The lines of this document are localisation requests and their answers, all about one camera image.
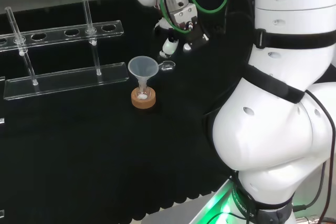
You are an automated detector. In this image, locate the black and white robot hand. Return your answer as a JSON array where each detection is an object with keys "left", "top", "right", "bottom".
[{"left": 153, "top": 17, "right": 211, "bottom": 60}]

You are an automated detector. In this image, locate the clear glass weighing funnel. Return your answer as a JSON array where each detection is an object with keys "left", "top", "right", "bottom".
[{"left": 158, "top": 60, "right": 177, "bottom": 72}]

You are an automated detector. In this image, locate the translucent plastic funnel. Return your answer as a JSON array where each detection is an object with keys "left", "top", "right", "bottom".
[{"left": 128, "top": 56, "right": 159, "bottom": 97}]

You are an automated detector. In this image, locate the clear acrylic funnel stand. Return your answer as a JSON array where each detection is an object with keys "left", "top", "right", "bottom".
[{"left": 0, "top": 0, "right": 130, "bottom": 102}]

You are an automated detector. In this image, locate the small round-bottom glass flask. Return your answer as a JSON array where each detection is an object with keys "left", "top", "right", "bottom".
[{"left": 136, "top": 87, "right": 151, "bottom": 102}]

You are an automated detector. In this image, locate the black table cloth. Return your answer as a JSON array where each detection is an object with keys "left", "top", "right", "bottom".
[{"left": 0, "top": 0, "right": 256, "bottom": 222}]

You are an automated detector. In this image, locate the pale base board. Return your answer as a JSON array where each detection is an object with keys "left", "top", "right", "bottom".
[{"left": 141, "top": 178, "right": 238, "bottom": 224}]

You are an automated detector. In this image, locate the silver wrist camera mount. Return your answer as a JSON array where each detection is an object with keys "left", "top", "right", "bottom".
[{"left": 166, "top": 0, "right": 198, "bottom": 33}]

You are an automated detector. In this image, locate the green cable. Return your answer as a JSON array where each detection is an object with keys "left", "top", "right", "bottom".
[{"left": 160, "top": 0, "right": 228, "bottom": 35}]

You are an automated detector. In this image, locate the cork ring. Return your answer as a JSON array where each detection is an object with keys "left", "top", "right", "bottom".
[{"left": 131, "top": 87, "right": 156, "bottom": 110}]

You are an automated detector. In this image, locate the thin black cable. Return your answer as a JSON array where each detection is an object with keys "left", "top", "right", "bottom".
[{"left": 290, "top": 89, "right": 336, "bottom": 224}]

